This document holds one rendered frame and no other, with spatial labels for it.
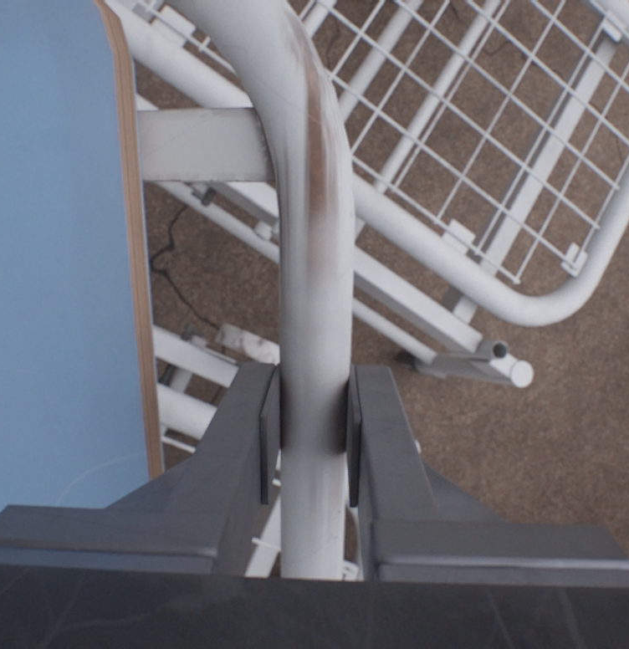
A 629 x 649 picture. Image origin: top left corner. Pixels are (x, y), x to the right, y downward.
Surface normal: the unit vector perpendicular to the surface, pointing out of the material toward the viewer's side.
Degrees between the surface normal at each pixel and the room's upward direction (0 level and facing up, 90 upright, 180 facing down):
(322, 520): 16
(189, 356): 0
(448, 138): 0
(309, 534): 26
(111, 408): 31
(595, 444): 0
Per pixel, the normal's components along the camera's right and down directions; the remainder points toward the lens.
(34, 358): -0.21, 0.25
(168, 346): 0.25, -0.01
